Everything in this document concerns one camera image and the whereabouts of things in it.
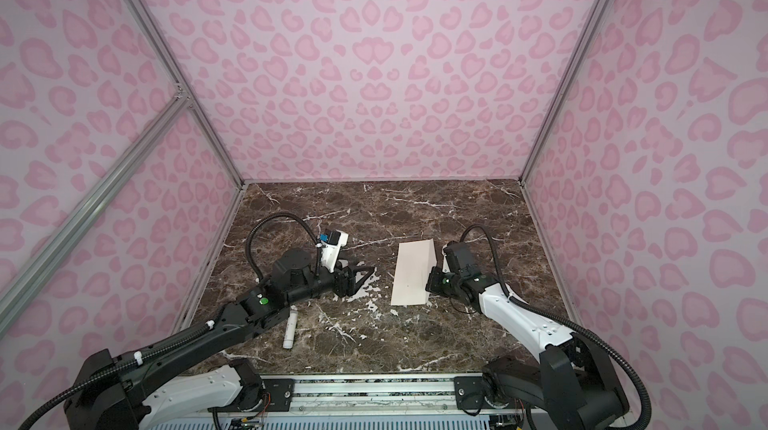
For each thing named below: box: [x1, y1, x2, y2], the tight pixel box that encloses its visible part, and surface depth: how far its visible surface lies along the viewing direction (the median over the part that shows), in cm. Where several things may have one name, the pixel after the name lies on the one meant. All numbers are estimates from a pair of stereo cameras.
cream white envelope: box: [391, 238, 437, 306], surface depth 94 cm
